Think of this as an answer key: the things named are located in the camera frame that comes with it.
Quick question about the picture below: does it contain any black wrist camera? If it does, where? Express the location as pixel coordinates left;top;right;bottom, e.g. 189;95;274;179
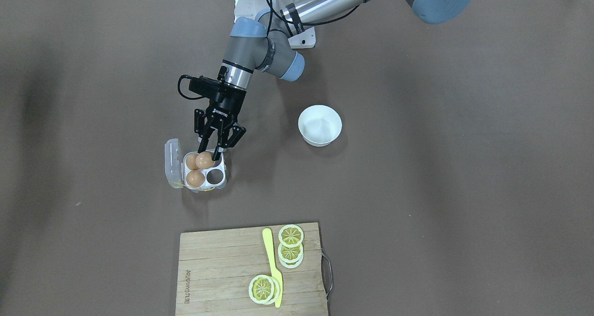
188;76;224;103

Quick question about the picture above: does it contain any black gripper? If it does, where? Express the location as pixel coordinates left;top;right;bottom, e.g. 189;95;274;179
194;85;246;161

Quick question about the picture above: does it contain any clear plastic egg box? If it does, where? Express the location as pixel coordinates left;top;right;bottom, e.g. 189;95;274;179
165;138;227;193

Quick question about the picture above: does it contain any wooden cutting board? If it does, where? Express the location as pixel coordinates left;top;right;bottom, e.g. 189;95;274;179
175;222;329;316

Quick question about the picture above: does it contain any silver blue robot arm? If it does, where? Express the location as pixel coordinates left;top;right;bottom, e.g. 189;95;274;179
181;0;471;161

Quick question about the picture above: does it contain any black camera cable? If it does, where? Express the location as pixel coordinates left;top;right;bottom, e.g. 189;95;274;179
178;75;205;101

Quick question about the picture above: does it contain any white ceramic bowl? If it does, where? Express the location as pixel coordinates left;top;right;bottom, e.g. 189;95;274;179
298;105;343;147

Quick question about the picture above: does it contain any brown egg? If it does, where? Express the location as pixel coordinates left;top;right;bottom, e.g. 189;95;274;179
185;170;206;188
185;153;199;170
196;151;216;170

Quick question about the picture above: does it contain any yellow plastic knife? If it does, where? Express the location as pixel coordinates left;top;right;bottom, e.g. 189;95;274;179
262;227;284;308

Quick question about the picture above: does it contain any lemon slice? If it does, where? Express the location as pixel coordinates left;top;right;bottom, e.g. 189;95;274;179
278;244;304;269
278;224;305;248
248;274;281;305

